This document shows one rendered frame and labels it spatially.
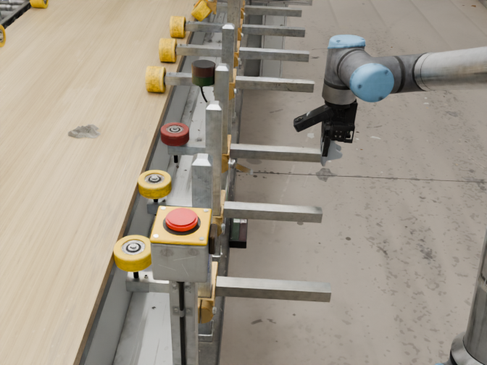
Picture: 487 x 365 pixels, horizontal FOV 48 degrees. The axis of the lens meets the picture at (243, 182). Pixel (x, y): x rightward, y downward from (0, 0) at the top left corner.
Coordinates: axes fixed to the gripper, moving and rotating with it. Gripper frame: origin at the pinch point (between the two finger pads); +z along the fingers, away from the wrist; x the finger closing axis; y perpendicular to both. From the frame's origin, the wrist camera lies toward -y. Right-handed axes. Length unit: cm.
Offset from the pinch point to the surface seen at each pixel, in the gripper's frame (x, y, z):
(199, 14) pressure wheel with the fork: 96, -45, -10
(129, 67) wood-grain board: 42, -64, -7
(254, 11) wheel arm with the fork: 98, -22, -12
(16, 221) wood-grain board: -44, -70, -7
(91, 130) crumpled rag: -5, -64, -9
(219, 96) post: -5.8, -29.2, -21.5
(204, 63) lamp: -3.9, -33.5, -29.5
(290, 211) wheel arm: -26.4, -9.9, -1.3
